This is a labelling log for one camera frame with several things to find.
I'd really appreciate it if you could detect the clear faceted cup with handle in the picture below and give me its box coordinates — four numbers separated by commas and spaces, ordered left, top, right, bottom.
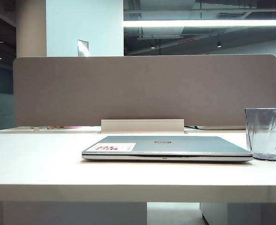
245, 107, 276, 161

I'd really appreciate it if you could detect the silver Dell laptop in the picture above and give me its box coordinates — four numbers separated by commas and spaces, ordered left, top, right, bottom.
81, 135, 253, 162

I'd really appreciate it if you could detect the beige fabric desk divider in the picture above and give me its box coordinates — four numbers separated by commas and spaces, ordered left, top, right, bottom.
12, 54, 276, 127

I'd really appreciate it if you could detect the white red Nice Try sticker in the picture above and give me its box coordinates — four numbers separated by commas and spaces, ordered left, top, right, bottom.
89, 142, 136, 152

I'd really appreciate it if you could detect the long white ceiling light strip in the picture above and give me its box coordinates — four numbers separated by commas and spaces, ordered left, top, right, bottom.
123, 19, 276, 28

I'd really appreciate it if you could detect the white desk modesty panel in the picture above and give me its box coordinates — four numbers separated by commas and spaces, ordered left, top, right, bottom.
0, 202, 148, 225

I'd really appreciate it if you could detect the framed wall notice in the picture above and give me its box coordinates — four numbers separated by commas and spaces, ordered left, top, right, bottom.
77, 39, 90, 57

